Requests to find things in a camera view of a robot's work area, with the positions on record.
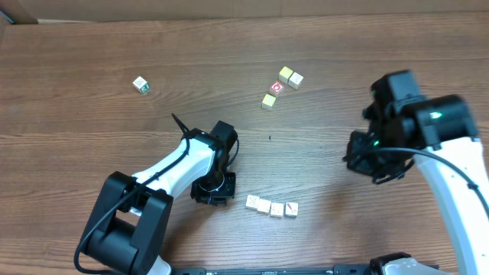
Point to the white block far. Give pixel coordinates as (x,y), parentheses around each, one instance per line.
(295,80)

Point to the white block blue side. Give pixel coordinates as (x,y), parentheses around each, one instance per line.
(252,202)

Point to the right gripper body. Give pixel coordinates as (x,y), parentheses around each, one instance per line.
(386,163)

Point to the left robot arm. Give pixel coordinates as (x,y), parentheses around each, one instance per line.
(126,228)

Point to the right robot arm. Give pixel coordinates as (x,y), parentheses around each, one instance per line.
(440,138)

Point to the red circle block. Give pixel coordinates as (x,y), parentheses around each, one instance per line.
(276,89)

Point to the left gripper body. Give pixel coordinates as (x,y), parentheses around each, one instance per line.
(217,186)

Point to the white block green side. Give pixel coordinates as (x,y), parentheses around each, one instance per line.
(141,85)

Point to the yellow block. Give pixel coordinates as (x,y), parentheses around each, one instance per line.
(284,74)
(263,206)
(268,102)

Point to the white block red M side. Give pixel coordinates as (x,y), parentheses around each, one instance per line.
(277,209)

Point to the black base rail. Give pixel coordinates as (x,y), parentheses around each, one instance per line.
(391,264)

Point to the white block red mark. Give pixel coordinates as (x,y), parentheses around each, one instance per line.
(291,209)

